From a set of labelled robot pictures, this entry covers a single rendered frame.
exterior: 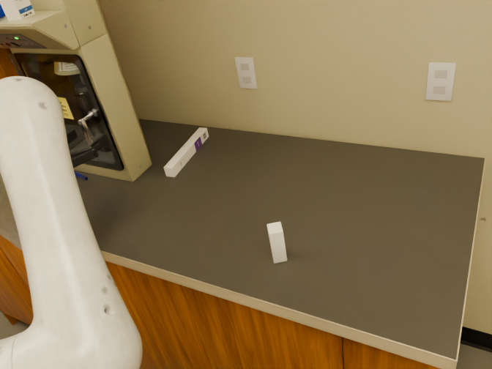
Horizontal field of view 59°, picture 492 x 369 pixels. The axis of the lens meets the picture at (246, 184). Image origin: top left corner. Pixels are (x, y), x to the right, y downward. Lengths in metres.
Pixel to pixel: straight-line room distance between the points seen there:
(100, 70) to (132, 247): 0.53
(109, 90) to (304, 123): 0.67
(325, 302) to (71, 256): 0.58
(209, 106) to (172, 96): 0.17
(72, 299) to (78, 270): 0.04
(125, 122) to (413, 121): 0.91
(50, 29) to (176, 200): 0.58
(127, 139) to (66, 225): 0.85
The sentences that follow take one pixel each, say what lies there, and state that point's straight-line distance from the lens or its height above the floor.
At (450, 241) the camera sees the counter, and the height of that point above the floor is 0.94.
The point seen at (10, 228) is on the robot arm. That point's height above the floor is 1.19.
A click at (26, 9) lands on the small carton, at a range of 1.35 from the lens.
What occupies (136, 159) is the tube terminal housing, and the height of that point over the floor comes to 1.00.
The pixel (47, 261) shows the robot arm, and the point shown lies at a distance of 0.64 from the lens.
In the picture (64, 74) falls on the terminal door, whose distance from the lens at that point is 1.43.
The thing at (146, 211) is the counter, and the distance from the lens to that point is 1.37.
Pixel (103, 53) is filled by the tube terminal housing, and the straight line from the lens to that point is 1.40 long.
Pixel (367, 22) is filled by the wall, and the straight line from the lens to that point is 1.36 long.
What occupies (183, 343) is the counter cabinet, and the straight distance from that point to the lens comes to 1.51.
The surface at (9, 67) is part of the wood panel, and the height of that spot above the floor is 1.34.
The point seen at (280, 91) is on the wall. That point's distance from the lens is 1.54.
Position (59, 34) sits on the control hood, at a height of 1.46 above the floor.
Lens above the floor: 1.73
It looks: 36 degrees down
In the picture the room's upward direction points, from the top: 11 degrees counter-clockwise
